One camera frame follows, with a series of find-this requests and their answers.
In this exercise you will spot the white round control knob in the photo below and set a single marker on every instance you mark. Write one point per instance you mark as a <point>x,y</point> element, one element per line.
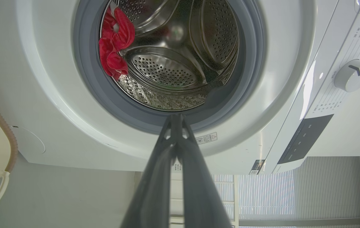
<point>352,76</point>

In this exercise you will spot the white front-load washing machine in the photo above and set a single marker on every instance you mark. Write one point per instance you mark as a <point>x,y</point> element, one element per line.
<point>56,95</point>

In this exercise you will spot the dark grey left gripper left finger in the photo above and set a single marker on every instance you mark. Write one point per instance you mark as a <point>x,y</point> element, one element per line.
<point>154,190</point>

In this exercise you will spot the stainless steel washing machine drum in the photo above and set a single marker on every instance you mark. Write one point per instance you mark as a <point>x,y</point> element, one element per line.
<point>167,63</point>

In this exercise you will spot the grey rubber door gasket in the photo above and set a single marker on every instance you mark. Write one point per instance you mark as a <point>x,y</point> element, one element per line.
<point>88,82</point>

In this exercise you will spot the grey warning sticker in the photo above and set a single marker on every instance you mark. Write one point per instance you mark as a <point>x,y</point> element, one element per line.
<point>206,138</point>

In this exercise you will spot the small black barcode sticker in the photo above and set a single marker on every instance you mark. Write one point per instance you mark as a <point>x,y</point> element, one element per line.
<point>257,167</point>

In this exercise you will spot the red and white garment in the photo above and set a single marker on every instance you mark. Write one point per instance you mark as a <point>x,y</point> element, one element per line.
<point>116,34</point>

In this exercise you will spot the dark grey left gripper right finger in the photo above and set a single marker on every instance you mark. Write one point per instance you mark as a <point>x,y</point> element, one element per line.
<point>199,196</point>

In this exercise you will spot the dark grey appliance control panel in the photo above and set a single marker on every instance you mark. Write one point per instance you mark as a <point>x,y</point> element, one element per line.
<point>305,139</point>

